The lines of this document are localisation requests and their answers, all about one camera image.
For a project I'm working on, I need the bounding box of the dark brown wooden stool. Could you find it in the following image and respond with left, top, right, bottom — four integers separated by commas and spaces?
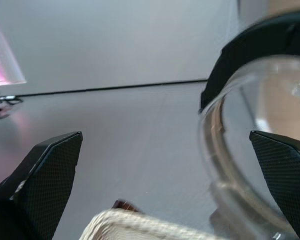
111, 199, 146, 215

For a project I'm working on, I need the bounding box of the black floor equipment with cables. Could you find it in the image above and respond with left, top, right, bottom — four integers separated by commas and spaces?
0, 88, 24, 120

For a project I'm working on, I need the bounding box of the round glass washing machine door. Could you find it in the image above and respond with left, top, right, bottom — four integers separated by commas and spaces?
197, 9, 300, 240

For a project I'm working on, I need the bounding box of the pale woven laundry basket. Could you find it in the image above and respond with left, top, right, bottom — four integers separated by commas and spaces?
78, 209, 224, 240

